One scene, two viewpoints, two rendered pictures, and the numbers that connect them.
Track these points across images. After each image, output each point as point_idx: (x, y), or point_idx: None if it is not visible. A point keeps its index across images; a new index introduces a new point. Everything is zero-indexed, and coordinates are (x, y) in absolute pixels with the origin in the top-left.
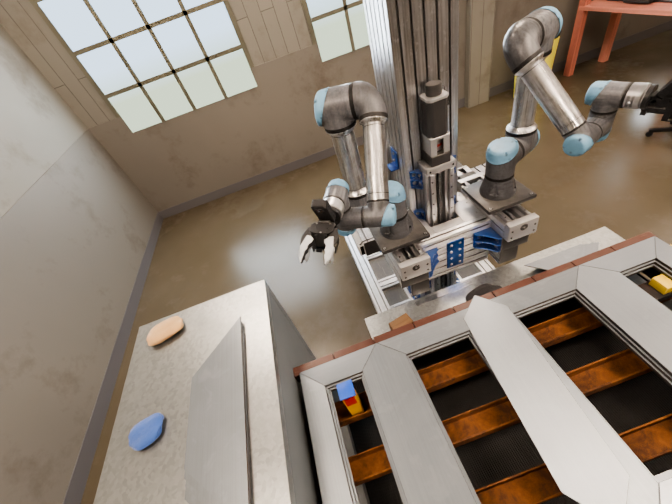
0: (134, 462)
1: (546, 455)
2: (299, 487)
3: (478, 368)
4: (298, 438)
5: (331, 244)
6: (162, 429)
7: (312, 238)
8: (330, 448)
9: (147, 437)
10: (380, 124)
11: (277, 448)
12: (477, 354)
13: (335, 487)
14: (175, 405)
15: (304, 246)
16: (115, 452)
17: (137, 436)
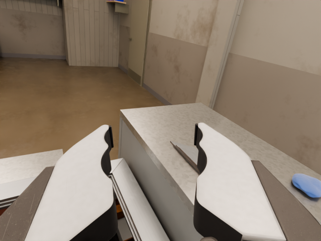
0: (291, 171)
1: None
2: (162, 186)
3: None
4: (180, 230)
5: (63, 173)
6: (298, 190)
7: (209, 206)
8: (149, 235)
9: (299, 177)
10: None
11: (183, 182)
12: None
13: (139, 210)
14: (313, 208)
15: (220, 150)
16: (315, 176)
17: (309, 178)
